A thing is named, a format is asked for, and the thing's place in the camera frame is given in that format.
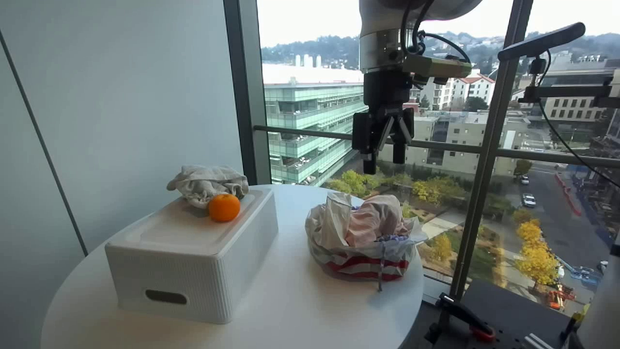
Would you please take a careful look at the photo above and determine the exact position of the white red plastic bag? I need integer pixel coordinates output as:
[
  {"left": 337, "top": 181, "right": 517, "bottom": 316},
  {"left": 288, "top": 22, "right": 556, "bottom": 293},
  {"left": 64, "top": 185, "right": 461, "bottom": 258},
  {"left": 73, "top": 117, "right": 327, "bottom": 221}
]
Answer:
[{"left": 304, "top": 192, "right": 426, "bottom": 283}]

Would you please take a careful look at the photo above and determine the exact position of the camera on metal stand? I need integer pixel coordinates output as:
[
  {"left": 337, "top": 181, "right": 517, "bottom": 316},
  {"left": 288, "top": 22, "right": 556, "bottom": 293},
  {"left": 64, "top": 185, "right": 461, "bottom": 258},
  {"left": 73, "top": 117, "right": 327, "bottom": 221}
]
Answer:
[{"left": 424, "top": 0, "right": 620, "bottom": 345}]

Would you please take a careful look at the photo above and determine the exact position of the orange fruit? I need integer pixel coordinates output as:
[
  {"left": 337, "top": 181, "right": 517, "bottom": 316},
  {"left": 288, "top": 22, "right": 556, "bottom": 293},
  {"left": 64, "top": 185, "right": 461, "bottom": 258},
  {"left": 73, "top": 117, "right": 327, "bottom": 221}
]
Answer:
[{"left": 207, "top": 194, "right": 240, "bottom": 223}]

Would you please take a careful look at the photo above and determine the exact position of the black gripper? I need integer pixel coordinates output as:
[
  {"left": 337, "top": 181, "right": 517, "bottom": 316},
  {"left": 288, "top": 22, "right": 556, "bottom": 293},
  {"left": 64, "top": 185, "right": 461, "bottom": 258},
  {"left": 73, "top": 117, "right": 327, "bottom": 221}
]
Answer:
[{"left": 352, "top": 70, "right": 412, "bottom": 175}]

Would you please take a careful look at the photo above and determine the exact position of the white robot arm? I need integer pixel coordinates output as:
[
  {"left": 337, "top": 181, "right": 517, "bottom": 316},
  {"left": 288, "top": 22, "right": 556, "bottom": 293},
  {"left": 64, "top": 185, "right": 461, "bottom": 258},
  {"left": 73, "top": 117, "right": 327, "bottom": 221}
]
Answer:
[{"left": 352, "top": 0, "right": 480, "bottom": 175}]

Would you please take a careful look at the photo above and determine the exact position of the white storage box basket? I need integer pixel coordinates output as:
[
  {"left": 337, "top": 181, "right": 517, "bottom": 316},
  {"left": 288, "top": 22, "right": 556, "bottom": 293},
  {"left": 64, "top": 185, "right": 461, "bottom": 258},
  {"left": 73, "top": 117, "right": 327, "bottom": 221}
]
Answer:
[{"left": 104, "top": 188, "right": 279, "bottom": 324}]

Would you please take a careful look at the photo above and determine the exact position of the red handled clamp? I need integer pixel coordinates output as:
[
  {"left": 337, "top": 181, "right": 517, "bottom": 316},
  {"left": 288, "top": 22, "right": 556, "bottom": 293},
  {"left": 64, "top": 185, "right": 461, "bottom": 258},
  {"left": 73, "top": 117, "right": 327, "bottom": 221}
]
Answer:
[{"left": 436, "top": 293, "right": 496, "bottom": 343}]

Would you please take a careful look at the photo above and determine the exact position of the crumpled white cloth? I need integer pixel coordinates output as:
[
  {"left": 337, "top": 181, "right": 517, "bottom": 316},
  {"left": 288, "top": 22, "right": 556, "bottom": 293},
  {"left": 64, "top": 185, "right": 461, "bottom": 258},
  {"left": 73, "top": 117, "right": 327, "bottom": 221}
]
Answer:
[{"left": 166, "top": 167, "right": 248, "bottom": 210}]

